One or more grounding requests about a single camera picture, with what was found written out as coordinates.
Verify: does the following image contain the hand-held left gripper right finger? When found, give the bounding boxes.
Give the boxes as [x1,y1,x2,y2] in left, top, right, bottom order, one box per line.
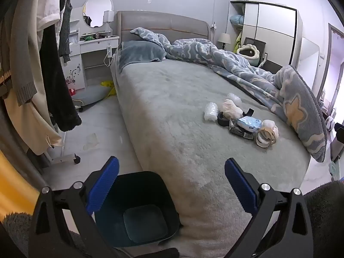
[225,158,313,258]

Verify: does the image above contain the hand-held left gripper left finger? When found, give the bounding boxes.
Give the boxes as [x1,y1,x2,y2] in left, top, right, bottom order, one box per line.
[28,156,120,258]

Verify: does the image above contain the dark teal waste bin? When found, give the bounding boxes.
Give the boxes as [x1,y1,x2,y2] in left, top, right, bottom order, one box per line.
[93,170,182,249]

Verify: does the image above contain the brown tape roll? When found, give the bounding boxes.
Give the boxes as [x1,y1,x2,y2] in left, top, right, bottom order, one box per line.
[255,127,278,148]

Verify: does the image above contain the dark wrapper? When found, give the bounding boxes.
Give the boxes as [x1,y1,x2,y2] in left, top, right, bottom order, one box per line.
[229,120,254,140]

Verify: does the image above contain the blue and white packet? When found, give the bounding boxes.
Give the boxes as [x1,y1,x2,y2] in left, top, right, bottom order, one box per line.
[238,116,262,133]

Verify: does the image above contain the white tissue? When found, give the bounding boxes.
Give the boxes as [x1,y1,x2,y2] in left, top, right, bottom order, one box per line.
[262,120,279,136]
[221,99,244,119]

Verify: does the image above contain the black tape roll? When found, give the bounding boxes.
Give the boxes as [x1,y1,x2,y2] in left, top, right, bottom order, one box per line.
[217,111,232,127]

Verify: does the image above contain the clear plastic wrap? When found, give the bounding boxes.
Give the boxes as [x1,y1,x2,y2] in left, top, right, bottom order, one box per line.
[204,101,219,122]

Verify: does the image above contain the clothes rack wheeled base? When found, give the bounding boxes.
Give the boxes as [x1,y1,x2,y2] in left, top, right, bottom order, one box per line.
[44,152,81,167]

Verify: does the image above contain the yellow wooden board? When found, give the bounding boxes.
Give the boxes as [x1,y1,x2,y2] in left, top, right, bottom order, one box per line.
[0,150,41,215]

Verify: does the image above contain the dark fuzzy cloth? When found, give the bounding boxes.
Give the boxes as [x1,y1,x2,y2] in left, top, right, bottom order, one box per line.
[304,180,344,258]

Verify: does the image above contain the grey floor cushion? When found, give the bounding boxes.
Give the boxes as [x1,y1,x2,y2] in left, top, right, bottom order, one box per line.
[72,85,112,105]

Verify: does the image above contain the beige hanging coat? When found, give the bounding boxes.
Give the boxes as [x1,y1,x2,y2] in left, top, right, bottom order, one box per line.
[5,0,63,156]

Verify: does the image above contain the pale green round object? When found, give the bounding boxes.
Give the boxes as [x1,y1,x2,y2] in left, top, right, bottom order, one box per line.
[329,161,342,180]

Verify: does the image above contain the blue patterned fleece blanket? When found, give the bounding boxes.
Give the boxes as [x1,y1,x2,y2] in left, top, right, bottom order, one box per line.
[130,27,328,163]

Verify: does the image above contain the grey fuzzy rug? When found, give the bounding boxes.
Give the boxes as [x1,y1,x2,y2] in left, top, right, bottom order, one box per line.
[3,211,35,258]

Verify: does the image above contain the grey bed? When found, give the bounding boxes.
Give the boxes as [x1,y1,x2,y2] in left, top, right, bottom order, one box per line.
[110,11,328,258]

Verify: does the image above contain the yellow plastic bag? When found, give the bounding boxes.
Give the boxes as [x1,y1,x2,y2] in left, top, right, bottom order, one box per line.
[101,80,117,97]

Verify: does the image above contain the black hanging garment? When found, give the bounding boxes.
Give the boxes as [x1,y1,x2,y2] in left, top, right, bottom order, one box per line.
[39,24,82,132]

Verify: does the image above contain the grey knit sweater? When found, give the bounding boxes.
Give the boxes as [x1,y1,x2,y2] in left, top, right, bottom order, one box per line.
[0,0,38,106]

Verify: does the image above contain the cream plush pet bed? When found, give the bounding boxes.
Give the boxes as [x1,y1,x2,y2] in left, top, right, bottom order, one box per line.
[235,44,260,66]

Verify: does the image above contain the blue-grey pillow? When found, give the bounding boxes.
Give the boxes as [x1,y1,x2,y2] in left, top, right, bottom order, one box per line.
[118,40,167,73]

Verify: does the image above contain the white vanity desk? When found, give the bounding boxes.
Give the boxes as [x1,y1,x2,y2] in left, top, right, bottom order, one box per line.
[68,5,120,89]

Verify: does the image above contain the yellow-green cloth item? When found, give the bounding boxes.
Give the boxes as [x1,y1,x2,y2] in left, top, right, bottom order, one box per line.
[234,31,242,54]

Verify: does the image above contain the black chair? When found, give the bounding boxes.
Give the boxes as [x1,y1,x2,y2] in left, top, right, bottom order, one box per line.
[242,36,266,68]

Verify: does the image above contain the bedside table lamp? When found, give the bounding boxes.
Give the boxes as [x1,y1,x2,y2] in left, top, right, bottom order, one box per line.
[217,33,232,50]

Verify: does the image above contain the dark green knit scarf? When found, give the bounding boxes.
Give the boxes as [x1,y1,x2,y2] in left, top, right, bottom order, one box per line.
[58,0,74,63]

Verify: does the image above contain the white wardrobe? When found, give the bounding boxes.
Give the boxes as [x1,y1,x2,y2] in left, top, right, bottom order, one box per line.
[226,0,303,73]

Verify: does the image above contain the white hanging shirt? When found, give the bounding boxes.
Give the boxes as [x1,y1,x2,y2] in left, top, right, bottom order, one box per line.
[35,0,63,30]

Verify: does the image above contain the grey door frame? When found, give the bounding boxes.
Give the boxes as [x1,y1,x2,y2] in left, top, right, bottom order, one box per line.
[317,23,344,108]

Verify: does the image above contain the round wall mirror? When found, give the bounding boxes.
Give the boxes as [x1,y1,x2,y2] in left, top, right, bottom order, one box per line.
[83,0,113,28]

